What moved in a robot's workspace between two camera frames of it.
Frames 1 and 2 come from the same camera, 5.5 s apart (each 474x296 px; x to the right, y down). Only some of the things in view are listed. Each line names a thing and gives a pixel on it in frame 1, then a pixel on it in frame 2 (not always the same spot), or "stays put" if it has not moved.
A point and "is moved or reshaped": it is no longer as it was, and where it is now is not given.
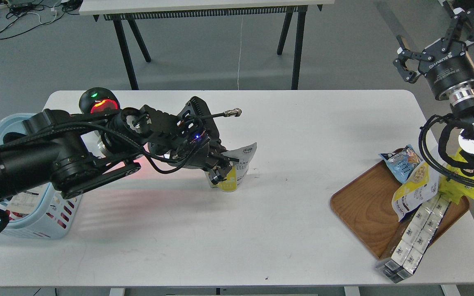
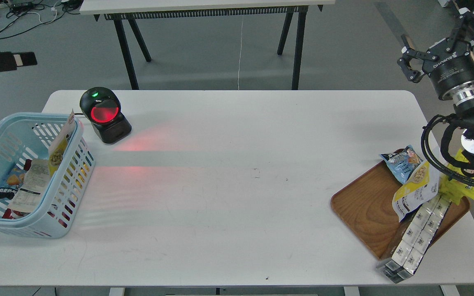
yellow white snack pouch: x=244 y=154 is moved or reshaped
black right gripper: x=445 y=63 stays put
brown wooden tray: x=365 y=204 stays put
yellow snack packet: x=454 y=189 stays put
